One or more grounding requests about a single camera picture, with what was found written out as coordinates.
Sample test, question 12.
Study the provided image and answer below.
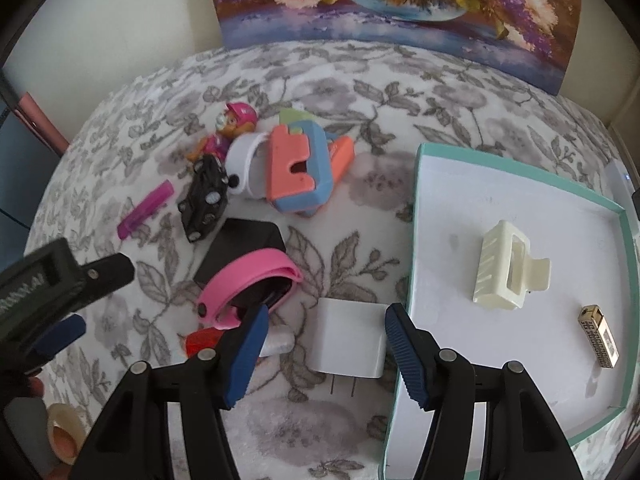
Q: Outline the black toy car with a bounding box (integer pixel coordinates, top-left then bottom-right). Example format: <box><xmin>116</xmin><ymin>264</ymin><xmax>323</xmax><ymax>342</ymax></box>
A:
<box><xmin>177</xmin><ymin>154</ymin><xmax>231</xmax><ymax>245</ymax></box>

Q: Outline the small white glitter piece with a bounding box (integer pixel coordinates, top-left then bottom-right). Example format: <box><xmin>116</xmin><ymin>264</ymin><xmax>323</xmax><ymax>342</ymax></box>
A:
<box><xmin>257</xmin><ymin>331</ymin><xmax>296</xmax><ymax>358</ymax></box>

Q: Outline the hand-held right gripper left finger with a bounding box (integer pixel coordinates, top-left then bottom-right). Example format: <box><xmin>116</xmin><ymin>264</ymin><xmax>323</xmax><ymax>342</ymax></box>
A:
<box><xmin>67</xmin><ymin>304</ymin><xmax>271</xmax><ymax>480</ymax></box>

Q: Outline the white round ring case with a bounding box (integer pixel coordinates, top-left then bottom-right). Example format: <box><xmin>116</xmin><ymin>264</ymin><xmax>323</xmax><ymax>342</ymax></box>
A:
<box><xmin>225</xmin><ymin>132</ymin><xmax>273</xmax><ymax>198</ymax></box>

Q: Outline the teal-edged white tray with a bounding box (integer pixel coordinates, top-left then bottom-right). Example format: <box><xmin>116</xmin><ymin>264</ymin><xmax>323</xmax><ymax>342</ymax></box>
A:
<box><xmin>382</xmin><ymin>142</ymin><xmax>636</xmax><ymax>480</ymax></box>

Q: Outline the white charger adapter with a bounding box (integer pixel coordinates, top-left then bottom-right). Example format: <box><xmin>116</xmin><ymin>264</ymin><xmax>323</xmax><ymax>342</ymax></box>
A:
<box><xmin>305</xmin><ymin>297</ymin><xmax>388</xmax><ymax>396</ymax></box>

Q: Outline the magenta hair clip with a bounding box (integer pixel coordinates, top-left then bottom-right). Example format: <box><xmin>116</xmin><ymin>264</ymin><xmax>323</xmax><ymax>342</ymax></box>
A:
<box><xmin>117</xmin><ymin>180</ymin><xmax>176</xmax><ymax>240</ymax></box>

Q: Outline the white device with blue light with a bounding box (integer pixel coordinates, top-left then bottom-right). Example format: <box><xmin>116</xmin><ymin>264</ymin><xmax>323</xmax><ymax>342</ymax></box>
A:
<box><xmin>602</xmin><ymin>160</ymin><xmax>640</xmax><ymax>241</ymax></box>

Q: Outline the beige tape roll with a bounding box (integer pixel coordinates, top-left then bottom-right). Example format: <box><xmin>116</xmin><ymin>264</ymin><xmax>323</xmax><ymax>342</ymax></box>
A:
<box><xmin>46</xmin><ymin>402</ymin><xmax>88</xmax><ymax>463</ymax></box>

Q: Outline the red plastic piece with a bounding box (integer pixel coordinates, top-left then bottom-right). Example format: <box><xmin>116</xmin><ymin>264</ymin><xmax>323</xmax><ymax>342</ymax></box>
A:
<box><xmin>185</xmin><ymin>327</ymin><xmax>226</xmax><ymax>361</ymax></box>

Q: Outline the cream hair claw clip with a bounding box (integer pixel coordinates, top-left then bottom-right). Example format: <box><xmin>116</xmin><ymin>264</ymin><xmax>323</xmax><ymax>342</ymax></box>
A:
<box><xmin>472</xmin><ymin>221</ymin><xmax>551</xmax><ymax>311</ymax></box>

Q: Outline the black box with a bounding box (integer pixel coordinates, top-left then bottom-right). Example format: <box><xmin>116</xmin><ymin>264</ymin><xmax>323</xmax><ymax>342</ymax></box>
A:
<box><xmin>192</xmin><ymin>217</ymin><xmax>287</xmax><ymax>311</ymax></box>

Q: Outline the dark blue furniture panel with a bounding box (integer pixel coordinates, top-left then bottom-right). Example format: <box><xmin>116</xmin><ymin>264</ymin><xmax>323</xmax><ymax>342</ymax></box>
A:
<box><xmin>0</xmin><ymin>70</ymin><xmax>61</xmax><ymax>261</ymax></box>

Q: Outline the gold lighter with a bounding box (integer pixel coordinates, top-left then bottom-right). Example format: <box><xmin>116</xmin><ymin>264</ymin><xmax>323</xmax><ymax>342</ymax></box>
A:
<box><xmin>579</xmin><ymin>304</ymin><xmax>621</xmax><ymax>368</ymax></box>

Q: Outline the pink bar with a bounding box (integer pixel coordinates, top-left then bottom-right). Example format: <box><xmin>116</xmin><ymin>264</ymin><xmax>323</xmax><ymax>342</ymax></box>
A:
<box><xmin>15</xmin><ymin>92</ymin><xmax>71</xmax><ymax>156</ymax></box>

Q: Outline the orange carrot toy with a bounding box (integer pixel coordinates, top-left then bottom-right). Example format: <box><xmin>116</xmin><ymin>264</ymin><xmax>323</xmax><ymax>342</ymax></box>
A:
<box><xmin>278</xmin><ymin>108</ymin><xmax>357</xmax><ymax>186</ymax></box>

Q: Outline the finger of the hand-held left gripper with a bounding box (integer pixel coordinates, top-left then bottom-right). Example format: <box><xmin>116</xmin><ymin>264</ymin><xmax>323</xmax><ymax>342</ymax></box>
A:
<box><xmin>31</xmin><ymin>313</ymin><xmax>87</xmax><ymax>362</ymax></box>
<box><xmin>75</xmin><ymin>252</ymin><xmax>136</xmax><ymax>307</ymax></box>

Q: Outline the pink pup figure toy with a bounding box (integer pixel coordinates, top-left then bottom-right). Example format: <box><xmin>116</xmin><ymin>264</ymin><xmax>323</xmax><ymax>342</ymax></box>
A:
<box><xmin>189</xmin><ymin>101</ymin><xmax>260</xmax><ymax>163</ymax></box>

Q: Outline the floral painting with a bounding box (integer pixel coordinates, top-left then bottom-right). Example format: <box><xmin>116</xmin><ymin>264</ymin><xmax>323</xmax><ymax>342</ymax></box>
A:
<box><xmin>202</xmin><ymin>0</ymin><xmax>583</xmax><ymax>96</ymax></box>

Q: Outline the orange blue toy case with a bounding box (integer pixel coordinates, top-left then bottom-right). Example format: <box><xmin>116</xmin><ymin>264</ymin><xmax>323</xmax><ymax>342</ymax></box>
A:
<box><xmin>265</xmin><ymin>121</ymin><xmax>335</xmax><ymax>218</ymax></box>

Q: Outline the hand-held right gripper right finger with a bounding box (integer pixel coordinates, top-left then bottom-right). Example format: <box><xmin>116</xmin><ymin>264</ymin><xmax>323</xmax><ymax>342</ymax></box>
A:
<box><xmin>384</xmin><ymin>302</ymin><xmax>583</xmax><ymax>480</ymax></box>

